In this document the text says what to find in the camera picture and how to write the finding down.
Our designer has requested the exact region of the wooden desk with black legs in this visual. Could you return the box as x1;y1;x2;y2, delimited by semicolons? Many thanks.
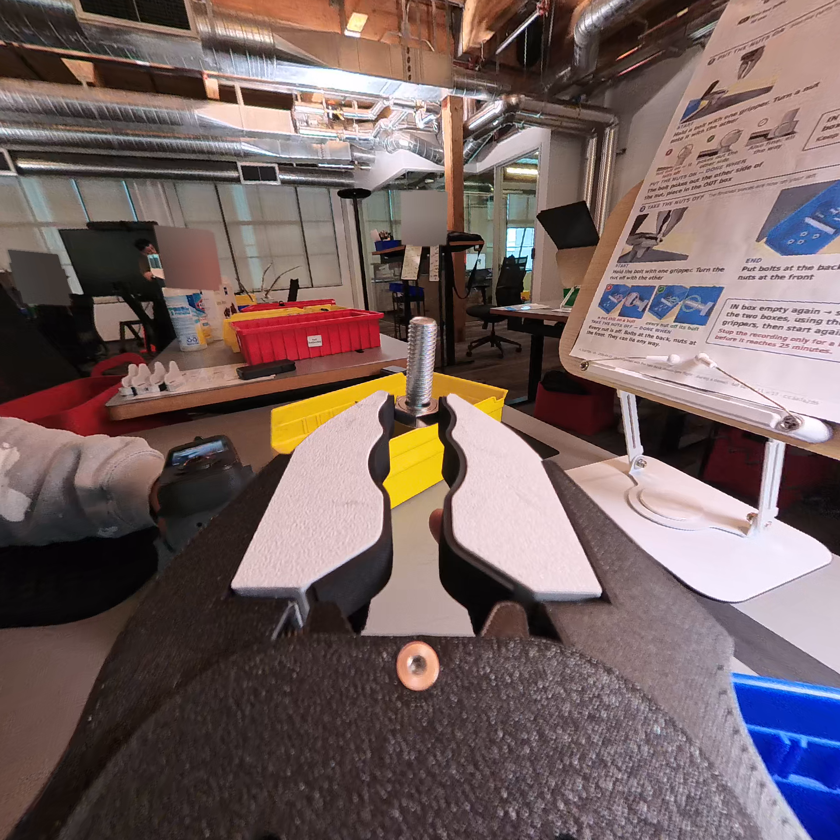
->
489;302;572;403

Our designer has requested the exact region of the wooden top work table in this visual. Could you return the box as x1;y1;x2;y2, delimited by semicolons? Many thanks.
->
105;333;409;422

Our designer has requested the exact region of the black phone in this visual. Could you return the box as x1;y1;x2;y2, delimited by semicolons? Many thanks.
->
236;359;298;382

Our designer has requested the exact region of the black display screen on stand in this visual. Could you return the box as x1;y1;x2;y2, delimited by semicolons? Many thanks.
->
58;222;165;355

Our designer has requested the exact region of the red storage bag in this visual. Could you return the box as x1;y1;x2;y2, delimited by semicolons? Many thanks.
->
535;369;618;435

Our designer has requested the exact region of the black partition panel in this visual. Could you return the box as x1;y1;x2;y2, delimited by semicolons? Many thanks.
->
0;282;99;395

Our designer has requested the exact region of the person's left forearm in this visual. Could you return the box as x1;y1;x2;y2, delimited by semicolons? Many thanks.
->
0;416;165;547

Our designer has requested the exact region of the red tote bag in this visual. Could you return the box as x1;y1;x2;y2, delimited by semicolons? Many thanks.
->
0;353;175;437

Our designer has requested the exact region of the wooden and white document stand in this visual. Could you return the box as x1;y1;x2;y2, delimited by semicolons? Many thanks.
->
559;0;840;603

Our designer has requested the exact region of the tall black standing desk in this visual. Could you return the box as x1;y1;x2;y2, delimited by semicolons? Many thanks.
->
373;231;487;367

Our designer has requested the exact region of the blue plastic bin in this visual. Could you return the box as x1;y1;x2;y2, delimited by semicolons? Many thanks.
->
731;672;840;840

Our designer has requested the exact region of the black floor lamp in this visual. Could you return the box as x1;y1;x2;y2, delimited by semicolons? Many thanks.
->
337;188;372;311

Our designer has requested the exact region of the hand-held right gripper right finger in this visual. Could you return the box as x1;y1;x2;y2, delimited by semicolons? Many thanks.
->
436;392;603;621

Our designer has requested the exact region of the black office chair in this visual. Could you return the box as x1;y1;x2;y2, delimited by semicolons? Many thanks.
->
467;256;527;358

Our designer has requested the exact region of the wooden support post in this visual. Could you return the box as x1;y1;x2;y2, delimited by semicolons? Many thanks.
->
441;95;468;342

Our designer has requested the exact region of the printed instruction sheet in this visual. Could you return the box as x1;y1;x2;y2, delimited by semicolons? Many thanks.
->
570;0;840;424

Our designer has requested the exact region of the black honeycomb armrest pad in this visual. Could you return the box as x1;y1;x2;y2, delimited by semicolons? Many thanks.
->
0;525;160;630

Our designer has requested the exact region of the white wipes canister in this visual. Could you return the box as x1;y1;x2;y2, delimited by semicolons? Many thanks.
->
164;293;210;353

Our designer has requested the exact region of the silver hex bolt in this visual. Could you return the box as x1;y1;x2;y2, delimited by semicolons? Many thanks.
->
392;316;439;427

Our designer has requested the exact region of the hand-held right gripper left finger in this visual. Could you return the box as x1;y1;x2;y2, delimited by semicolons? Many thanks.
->
231;390;396;616

